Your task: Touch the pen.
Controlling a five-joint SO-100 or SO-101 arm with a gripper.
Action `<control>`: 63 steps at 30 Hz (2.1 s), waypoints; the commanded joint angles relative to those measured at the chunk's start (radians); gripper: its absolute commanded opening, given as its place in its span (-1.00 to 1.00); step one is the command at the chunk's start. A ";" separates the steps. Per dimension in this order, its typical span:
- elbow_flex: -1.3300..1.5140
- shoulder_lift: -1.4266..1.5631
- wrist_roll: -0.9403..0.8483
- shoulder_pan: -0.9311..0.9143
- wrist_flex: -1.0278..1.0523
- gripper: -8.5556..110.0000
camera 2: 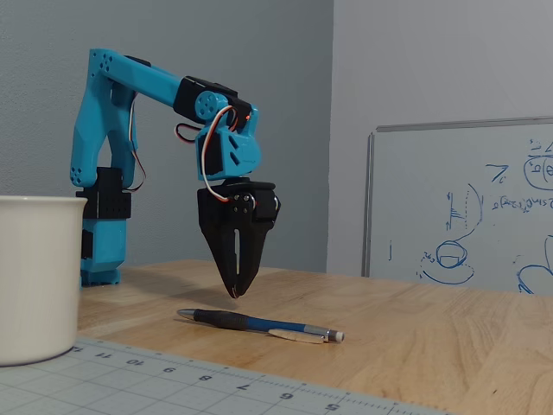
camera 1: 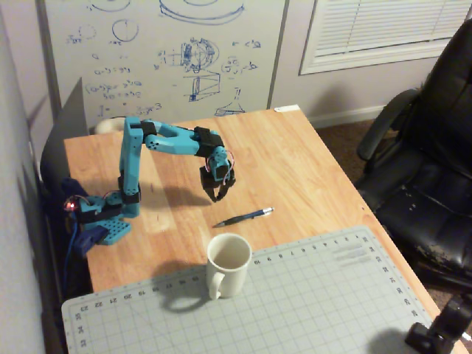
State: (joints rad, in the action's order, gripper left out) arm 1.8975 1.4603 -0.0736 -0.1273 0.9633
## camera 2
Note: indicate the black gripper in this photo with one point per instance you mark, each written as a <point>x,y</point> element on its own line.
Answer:
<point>216,213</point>

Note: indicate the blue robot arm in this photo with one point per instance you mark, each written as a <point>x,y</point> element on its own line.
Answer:
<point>142,80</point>

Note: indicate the blue mechanical pencil black grip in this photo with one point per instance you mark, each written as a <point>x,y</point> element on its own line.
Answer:
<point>242,322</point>

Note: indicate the grey cutting mat with ruler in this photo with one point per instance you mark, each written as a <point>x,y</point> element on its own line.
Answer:
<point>129,384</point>

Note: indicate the whiteboard with blue drawings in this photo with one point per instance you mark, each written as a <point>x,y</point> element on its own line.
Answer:
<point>432,207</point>

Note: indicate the white cup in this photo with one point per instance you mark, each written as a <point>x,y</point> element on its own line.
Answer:
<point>36,276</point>

